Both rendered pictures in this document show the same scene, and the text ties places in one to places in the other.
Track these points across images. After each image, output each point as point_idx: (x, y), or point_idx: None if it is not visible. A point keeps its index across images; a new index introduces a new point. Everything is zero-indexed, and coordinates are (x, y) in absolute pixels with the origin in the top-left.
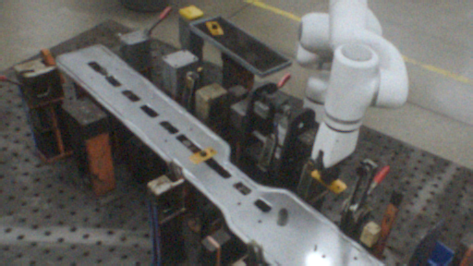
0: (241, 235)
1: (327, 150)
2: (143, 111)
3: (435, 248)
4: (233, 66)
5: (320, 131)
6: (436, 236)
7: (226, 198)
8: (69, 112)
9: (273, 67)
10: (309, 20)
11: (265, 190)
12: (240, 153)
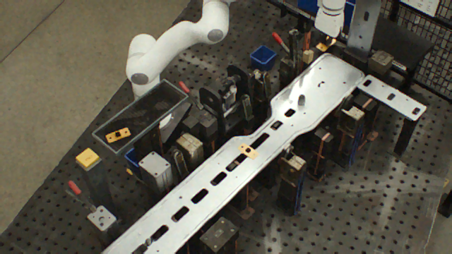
0: (318, 121)
1: (342, 22)
2: (185, 210)
3: (255, 56)
4: (153, 128)
5: (338, 20)
6: (359, 2)
7: (288, 132)
8: (223, 243)
9: (175, 90)
10: (219, 23)
11: (275, 112)
12: (215, 144)
